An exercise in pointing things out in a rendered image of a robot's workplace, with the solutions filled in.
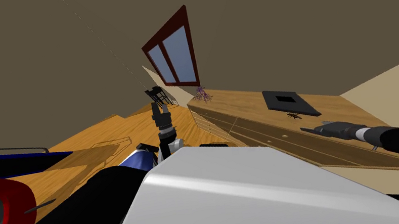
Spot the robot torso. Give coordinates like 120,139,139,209
76,108,399,224

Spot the wooden dresser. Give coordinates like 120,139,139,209
184,54,399,220

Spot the black rectangular frame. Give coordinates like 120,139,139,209
261,81,323,125

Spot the purple plant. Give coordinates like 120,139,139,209
191,83,215,106

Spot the small dark brown object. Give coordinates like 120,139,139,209
286,110,303,122

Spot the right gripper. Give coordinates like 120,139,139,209
299,115,359,149

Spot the black chair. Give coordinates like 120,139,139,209
144,84,175,111

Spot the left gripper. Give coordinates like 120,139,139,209
150,100,174,131

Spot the dark red framed window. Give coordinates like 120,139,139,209
135,4,202,96

